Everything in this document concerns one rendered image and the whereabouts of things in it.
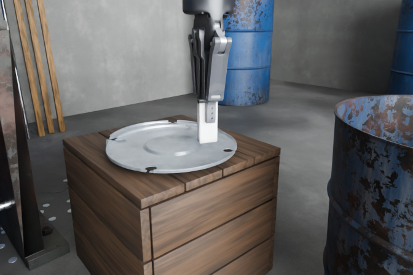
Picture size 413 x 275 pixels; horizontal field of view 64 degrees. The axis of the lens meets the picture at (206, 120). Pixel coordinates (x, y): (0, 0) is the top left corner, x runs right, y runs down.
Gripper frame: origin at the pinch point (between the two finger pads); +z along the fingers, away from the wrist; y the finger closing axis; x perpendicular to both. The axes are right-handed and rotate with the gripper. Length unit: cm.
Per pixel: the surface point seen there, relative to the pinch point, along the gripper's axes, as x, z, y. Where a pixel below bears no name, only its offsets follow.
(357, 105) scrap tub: 36.7, 1.6, -6.4
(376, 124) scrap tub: 43.1, 6.7, -6.6
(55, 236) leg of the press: -31, 45, -46
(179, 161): -1.7, 11.4, -11.4
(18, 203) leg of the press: -37, 29, -39
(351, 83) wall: 224, 40, -208
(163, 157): -4.3, 11.4, -14.3
